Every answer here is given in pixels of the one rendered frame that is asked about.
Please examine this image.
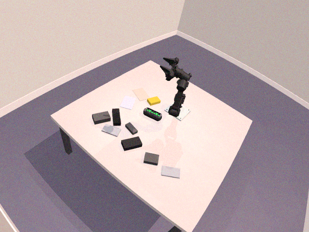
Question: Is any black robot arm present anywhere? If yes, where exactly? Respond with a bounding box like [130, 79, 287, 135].
[168, 72, 192, 117]

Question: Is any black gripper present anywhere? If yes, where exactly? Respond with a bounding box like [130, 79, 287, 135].
[160, 57, 184, 81]

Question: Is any yellow flat block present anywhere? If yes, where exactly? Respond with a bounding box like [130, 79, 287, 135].
[147, 96, 161, 106]

